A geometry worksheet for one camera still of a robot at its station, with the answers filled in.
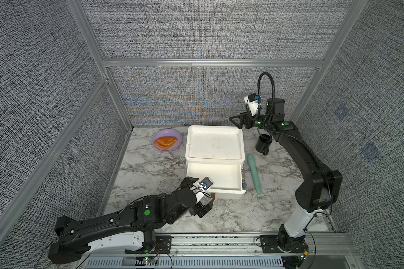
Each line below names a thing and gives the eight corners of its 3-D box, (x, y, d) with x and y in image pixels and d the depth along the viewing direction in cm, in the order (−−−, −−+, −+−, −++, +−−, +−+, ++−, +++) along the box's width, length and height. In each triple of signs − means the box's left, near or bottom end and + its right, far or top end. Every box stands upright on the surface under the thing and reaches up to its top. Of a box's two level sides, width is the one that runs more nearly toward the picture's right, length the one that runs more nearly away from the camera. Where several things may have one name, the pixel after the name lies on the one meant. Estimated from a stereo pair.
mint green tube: (254, 193, 91) (255, 191, 88) (246, 158, 105) (248, 154, 103) (261, 193, 91) (263, 190, 88) (253, 158, 105) (254, 154, 103)
